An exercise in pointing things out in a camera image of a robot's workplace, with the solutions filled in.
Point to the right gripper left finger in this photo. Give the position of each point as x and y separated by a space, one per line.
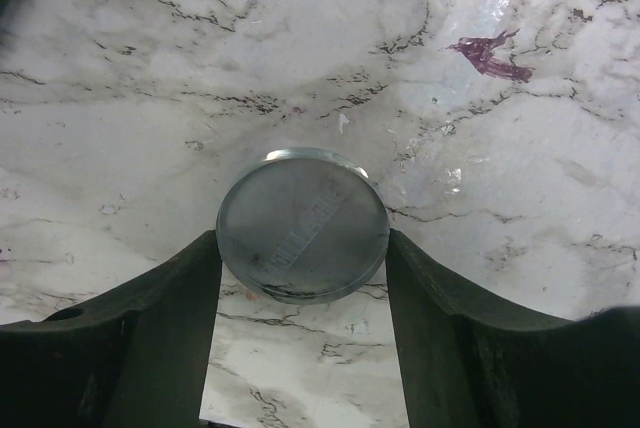
134 356

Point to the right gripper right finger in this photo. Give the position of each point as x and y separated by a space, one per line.
470 358

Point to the clear round dealer button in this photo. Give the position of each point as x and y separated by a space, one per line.
303 226

